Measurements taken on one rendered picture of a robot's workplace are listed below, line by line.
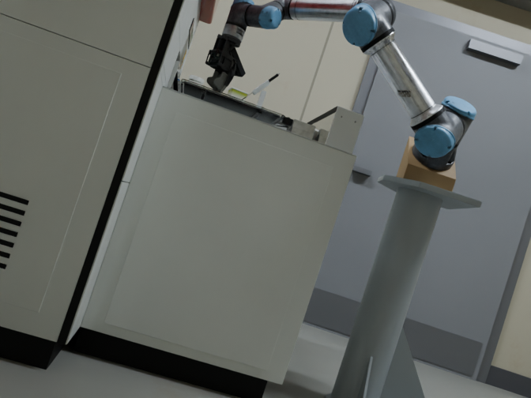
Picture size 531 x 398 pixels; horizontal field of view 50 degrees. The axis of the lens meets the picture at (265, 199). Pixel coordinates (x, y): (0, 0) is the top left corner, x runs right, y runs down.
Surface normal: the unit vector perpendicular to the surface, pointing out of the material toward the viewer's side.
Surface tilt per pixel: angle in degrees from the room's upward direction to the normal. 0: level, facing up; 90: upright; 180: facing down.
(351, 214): 90
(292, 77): 90
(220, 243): 90
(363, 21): 125
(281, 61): 90
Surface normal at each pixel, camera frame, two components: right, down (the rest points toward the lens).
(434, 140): -0.47, 0.57
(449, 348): 0.00, -0.04
